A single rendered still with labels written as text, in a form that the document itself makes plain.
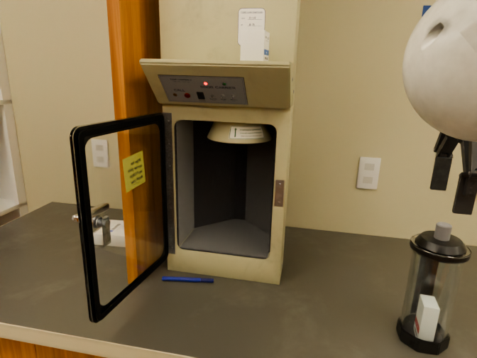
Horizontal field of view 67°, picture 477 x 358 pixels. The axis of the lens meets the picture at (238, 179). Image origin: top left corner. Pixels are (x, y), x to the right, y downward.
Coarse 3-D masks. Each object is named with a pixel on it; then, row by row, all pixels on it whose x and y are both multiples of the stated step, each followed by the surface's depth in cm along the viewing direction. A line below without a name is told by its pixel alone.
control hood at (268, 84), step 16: (144, 64) 76; (160, 64) 76; (176, 64) 75; (192, 64) 74; (208, 64) 74; (224, 64) 73; (240, 64) 72; (256, 64) 72; (272, 64) 71; (288, 64) 70; (256, 80) 75; (272, 80) 74; (288, 80) 74; (160, 96) 85; (256, 96) 79; (272, 96) 79; (288, 96) 78
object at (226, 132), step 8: (216, 128) 93; (224, 128) 91; (232, 128) 91; (240, 128) 90; (248, 128) 91; (256, 128) 92; (264, 128) 94; (208, 136) 96; (216, 136) 92; (224, 136) 91; (232, 136) 90; (240, 136) 90; (248, 136) 90; (256, 136) 91; (264, 136) 93
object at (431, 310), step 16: (416, 256) 72; (448, 256) 67; (464, 256) 68; (416, 272) 73; (432, 272) 70; (448, 272) 69; (416, 288) 73; (432, 288) 71; (448, 288) 70; (416, 304) 73; (432, 304) 71; (448, 304) 71; (400, 320) 79; (416, 320) 74; (432, 320) 72; (448, 320) 73; (416, 336) 74; (432, 336) 73
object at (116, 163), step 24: (72, 144) 62; (96, 144) 67; (120, 144) 74; (144, 144) 82; (96, 168) 68; (120, 168) 75; (144, 168) 83; (96, 192) 68; (120, 192) 75; (144, 192) 84; (96, 216) 69; (120, 216) 76; (144, 216) 85; (96, 240) 70; (120, 240) 77; (144, 240) 87; (120, 264) 78; (144, 264) 88; (120, 288) 79
